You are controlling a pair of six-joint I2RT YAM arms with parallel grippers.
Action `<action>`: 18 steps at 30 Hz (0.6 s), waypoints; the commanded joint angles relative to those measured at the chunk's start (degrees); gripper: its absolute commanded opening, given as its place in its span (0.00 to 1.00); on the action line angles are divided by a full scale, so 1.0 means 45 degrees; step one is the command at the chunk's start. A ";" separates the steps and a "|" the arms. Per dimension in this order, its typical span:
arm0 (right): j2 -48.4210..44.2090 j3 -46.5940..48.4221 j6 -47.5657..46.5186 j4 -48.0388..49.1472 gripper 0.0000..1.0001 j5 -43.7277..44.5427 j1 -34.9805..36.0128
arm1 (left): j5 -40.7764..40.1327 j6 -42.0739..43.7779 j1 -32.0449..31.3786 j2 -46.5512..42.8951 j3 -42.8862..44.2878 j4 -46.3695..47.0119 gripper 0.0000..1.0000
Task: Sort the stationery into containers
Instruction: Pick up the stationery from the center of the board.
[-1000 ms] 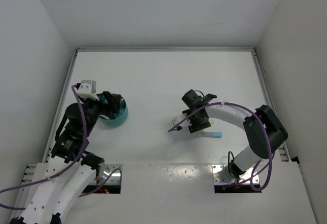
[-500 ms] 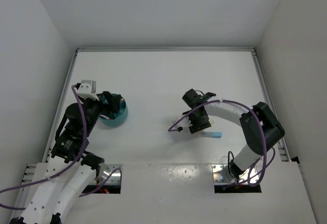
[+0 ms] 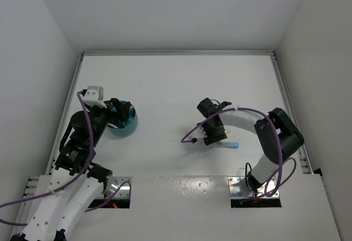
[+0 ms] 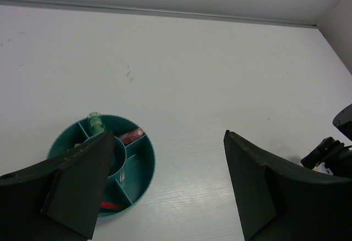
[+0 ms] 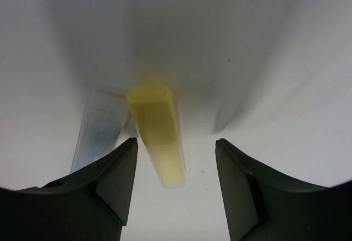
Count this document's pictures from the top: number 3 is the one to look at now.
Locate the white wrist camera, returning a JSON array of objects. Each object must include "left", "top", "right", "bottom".
[
  {"left": 185, "top": 125, "right": 207, "bottom": 141},
  {"left": 82, "top": 86, "right": 107, "bottom": 108}
]

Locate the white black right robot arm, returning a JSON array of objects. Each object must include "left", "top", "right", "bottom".
[{"left": 197, "top": 98, "right": 305, "bottom": 193}]

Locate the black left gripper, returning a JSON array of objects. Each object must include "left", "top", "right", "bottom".
[{"left": 87, "top": 97, "right": 130, "bottom": 145}]

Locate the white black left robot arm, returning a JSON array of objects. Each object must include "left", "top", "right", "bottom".
[{"left": 11, "top": 97, "right": 132, "bottom": 240}]

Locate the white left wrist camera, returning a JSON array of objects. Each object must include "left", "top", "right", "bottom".
[{"left": 82, "top": 86, "right": 107, "bottom": 108}]

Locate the red pen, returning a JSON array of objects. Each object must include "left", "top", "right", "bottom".
[{"left": 108, "top": 123, "right": 119, "bottom": 129}]

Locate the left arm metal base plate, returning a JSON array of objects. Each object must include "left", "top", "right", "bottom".
[{"left": 104, "top": 176, "right": 132, "bottom": 199}]

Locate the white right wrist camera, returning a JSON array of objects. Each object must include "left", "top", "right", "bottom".
[{"left": 185, "top": 125, "right": 207, "bottom": 141}]

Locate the teal round divided organizer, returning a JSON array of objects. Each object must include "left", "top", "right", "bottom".
[{"left": 108, "top": 108, "right": 138, "bottom": 137}]

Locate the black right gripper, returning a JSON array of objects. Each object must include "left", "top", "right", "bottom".
[{"left": 197, "top": 120, "right": 227, "bottom": 146}]

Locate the blue highlighter marker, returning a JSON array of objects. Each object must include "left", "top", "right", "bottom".
[{"left": 217, "top": 142, "right": 239, "bottom": 149}]

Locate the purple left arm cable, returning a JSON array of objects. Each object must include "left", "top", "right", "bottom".
[{"left": 0, "top": 91, "right": 132, "bottom": 225}]

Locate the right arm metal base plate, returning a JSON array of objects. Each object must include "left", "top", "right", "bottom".
[{"left": 228, "top": 176, "right": 279, "bottom": 199}]

